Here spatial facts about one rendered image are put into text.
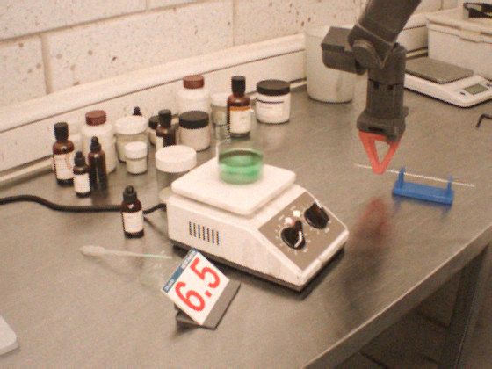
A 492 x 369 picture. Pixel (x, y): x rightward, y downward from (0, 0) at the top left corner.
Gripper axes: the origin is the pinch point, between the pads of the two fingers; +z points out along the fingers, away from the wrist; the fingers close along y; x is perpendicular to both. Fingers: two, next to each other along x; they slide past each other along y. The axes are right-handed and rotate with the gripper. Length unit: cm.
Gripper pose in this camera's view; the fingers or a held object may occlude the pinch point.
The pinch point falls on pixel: (379, 168)
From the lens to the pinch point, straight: 97.3
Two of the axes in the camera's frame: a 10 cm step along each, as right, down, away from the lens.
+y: -3.9, 4.1, -8.2
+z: 0.0, 9.0, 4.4
